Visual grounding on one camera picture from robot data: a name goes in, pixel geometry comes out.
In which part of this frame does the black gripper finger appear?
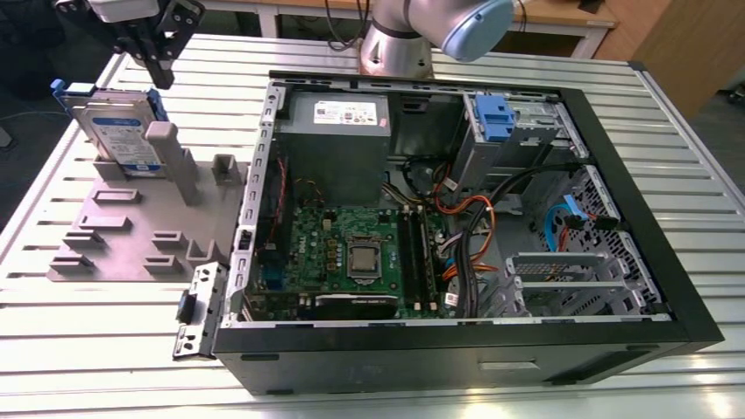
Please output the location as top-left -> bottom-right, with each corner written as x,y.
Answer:
160,0 -> 207,88
114,38 -> 164,88

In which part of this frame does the green motherboard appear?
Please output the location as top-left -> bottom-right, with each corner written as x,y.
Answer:
247,204 -> 462,322

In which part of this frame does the grey parts rack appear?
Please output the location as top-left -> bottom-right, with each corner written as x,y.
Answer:
46,121 -> 252,285

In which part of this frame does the grey metal drive cage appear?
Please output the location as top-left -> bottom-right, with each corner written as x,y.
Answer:
454,91 -> 584,193

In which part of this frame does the hard disk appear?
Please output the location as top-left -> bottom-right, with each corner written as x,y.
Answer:
51,78 -> 171,180

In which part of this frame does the blue plastic drive latch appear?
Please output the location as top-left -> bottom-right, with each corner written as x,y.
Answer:
474,93 -> 518,143

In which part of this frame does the light wooden desk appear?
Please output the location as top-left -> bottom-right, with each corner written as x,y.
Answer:
255,0 -> 620,60

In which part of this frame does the brown wooden cabinet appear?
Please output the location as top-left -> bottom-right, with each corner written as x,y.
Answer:
594,0 -> 745,119

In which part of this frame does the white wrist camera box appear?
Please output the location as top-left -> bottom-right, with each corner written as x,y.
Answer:
87,0 -> 162,24

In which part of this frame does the orange power wire bundle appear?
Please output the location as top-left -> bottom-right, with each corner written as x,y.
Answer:
434,196 -> 502,280

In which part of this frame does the silver CPU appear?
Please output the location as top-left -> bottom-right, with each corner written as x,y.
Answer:
348,244 -> 383,270

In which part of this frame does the black graphics card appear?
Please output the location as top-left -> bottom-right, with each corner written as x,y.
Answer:
296,292 -> 400,319

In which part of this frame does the black RAM slot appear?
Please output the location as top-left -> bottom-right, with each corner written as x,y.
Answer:
400,208 -> 422,309

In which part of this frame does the blue flat data wire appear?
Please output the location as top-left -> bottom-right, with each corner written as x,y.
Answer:
547,194 -> 584,254

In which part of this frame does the black PC case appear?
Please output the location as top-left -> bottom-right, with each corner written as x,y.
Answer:
212,69 -> 727,396

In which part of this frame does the metal disk bay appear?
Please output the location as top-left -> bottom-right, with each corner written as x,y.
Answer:
506,251 -> 666,318

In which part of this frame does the power wire with black connector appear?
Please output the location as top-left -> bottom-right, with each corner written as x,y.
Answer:
579,211 -> 622,232

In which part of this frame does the metal expansion slot bracket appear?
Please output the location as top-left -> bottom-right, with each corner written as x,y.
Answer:
172,261 -> 232,361

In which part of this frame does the black cable bundle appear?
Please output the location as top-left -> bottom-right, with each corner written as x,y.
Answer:
454,163 -> 584,318

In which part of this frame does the grey power supply unit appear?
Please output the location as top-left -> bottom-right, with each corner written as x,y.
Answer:
272,91 -> 391,209

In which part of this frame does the CPU socket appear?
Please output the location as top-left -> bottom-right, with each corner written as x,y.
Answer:
344,234 -> 387,285

